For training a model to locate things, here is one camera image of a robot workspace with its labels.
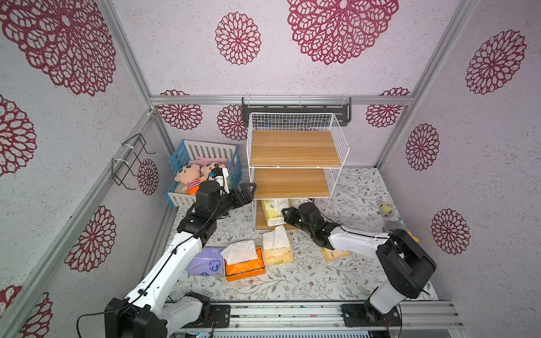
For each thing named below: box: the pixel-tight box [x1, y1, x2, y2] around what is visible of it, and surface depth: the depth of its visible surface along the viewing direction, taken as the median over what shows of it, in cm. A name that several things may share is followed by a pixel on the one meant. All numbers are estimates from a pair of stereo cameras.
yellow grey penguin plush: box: [378, 201, 396, 218], surface depth 100 cm
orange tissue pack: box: [219, 240, 267, 282], surface depth 81 cm
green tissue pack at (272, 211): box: [261, 198, 289, 227], surface depth 89 cm
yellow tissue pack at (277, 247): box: [262, 224, 294, 267], surface depth 86 cm
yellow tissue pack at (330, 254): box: [321, 247, 352, 263], surface depth 85 cm
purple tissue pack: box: [187, 247, 226, 277], surface depth 82 cm
